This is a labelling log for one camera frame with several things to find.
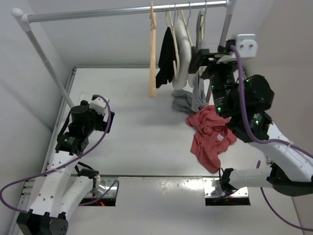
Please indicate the cream hanger with white garment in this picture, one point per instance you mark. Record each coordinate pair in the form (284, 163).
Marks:
(188, 31)

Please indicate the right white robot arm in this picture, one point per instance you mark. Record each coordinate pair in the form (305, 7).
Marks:
(244, 102)

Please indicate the cream hanger with grey garment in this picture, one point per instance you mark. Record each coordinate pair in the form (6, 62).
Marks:
(200, 42)

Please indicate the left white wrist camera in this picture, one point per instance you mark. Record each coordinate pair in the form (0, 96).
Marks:
(98, 104)

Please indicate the cream hanger with black garment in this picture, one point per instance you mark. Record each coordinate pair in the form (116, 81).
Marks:
(170, 24)

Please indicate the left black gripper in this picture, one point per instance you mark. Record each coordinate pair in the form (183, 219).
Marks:
(100, 127)

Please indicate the black hanging garment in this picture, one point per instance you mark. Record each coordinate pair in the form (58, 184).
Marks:
(166, 59)

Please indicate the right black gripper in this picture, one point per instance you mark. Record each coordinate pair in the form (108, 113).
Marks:
(202, 58)

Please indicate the grey hanging garment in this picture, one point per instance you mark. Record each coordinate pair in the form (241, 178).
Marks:
(190, 100)

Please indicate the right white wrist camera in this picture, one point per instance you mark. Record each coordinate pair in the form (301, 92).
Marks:
(246, 45)

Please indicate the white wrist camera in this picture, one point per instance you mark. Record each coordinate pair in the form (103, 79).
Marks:
(98, 104)
(246, 45)

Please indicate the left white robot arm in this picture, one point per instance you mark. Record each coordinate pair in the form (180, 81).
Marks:
(65, 186)

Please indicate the white hanging garment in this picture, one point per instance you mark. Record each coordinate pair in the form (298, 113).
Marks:
(183, 78)

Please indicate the red t shirt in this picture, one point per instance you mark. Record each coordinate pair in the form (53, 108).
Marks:
(212, 137)

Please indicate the white metal clothes rack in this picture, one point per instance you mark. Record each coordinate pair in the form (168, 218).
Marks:
(25, 20)

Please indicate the peach plastic hanger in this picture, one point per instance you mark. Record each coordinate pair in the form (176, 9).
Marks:
(152, 71)

